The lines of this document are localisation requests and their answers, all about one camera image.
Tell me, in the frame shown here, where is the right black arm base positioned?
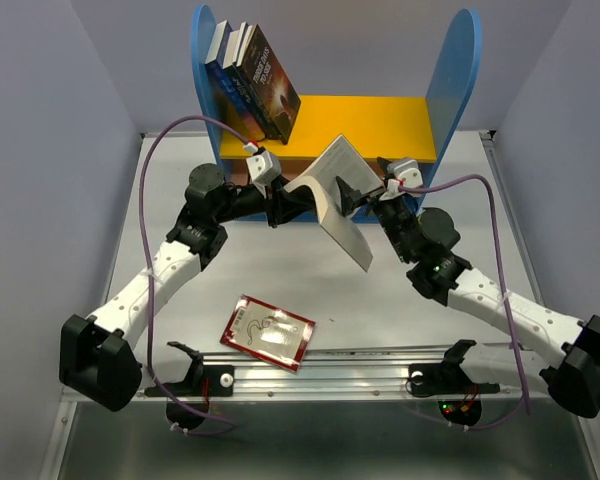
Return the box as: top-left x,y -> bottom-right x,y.
405,339 -> 500,430

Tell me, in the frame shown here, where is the blue and yellow bookshelf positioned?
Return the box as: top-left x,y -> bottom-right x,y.
190,4 -> 482,186

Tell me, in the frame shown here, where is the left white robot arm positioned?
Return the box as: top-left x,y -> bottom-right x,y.
59,163 -> 315,412

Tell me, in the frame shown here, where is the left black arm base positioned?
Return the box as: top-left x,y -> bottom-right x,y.
140,341 -> 235,436

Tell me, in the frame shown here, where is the dark sunset paperback book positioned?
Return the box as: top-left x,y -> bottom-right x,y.
284,135 -> 383,272

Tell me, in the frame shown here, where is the Three Days To See book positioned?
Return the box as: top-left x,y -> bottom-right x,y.
238,25 -> 301,145

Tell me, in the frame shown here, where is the blue Jane Eyre book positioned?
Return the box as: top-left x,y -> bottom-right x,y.
205,20 -> 241,120

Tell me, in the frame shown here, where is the aluminium mounting rail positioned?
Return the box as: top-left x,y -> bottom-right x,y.
59,349 -> 592,404

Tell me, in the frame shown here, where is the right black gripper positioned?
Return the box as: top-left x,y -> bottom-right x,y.
332,176 -> 416,264

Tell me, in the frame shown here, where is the red bordered cream book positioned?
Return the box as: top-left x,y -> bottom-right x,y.
220,295 -> 316,373

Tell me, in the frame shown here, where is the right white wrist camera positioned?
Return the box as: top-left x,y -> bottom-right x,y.
380,158 -> 424,201

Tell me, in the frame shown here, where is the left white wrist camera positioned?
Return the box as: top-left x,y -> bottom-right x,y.
246,147 -> 282,190

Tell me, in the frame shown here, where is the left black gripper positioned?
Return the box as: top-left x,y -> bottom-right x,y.
213,173 -> 317,228

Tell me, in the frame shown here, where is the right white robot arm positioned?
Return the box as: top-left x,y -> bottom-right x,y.
336,178 -> 600,418

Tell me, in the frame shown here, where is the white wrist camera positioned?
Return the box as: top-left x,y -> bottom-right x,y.
380,158 -> 424,201
246,147 -> 282,190

